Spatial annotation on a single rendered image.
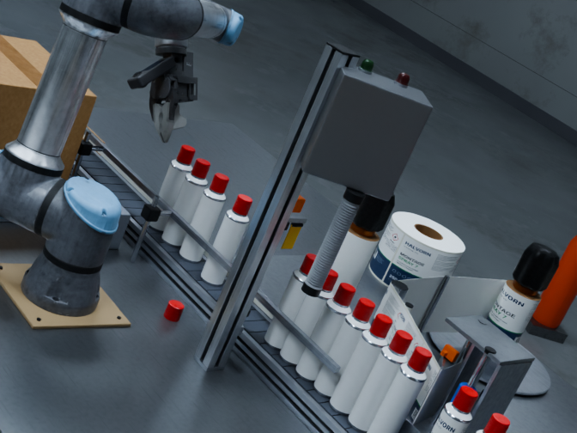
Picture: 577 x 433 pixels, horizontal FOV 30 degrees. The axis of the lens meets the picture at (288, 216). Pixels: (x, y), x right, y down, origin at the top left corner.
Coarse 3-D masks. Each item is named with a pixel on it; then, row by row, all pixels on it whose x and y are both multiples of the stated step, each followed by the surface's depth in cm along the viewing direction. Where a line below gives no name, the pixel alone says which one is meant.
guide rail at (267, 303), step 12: (84, 132) 259; (96, 144) 256; (108, 156) 252; (120, 168) 249; (168, 204) 237; (180, 216) 234; (192, 228) 231; (204, 240) 228; (216, 252) 225; (228, 264) 222; (264, 300) 214; (276, 312) 211; (288, 324) 209; (300, 336) 206; (312, 348) 204; (324, 360) 202; (336, 372) 200
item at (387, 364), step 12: (396, 336) 193; (408, 336) 194; (384, 348) 195; (396, 348) 193; (408, 348) 194; (384, 360) 194; (396, 360) 193; (372, 372) 196; (384, 372) 194; (396, 372) 194; (372, 384) 196; (384, 384) 195; (360, 396) 198; (372, 396) 196; (384, 396) 196; (360, 408) 197; (372, 408) 197; (348, 420) 200; (360, 420) 198; (372, 420) 198
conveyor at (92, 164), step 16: (96, 160) 267; (96, 176) 257; (112, 176) 262; (112, 192) 253; (128, 192) 256; (128, 208) 248; (160, 240) 239; (176, 256) 235; (192, 272) 231; (208, 288) 227; (256, 320) 223; (256, 336) 216; (272, 352) 213; (288, 368) 210; (304, 384) 206; (320, 400) 203; (336, 416) 200; (352, 432) 197
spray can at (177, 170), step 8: (184, 144) 239; (184, 152) 237; (192, 152) 237; (176, 160) 239; (184, 160) 237; (168, 168) 239; (176, 168) 237; (184, 168) 237; (168, 176) 239; (176, 176) 238; (184, 176) 238; (168, 184) 239; (176, 184) 238; (160, 192) 241; (168, 192) 239; (176, 192) 239; (168, 200) 240; (160, 208) 241; (160, 216) 241; (168, 216) 242; (152, 224) 242; (160, 224) 242; (160, 232) 243
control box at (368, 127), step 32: (352, 96) 183; (384, 96) 183; (416, 96) 187; (320, 128) 185; (352, 128) 185; (384, 128) 186; (416, 128) 186; (320, 160) 187; (352, 160) 187; (384, 160) 188; (384, 192) 190
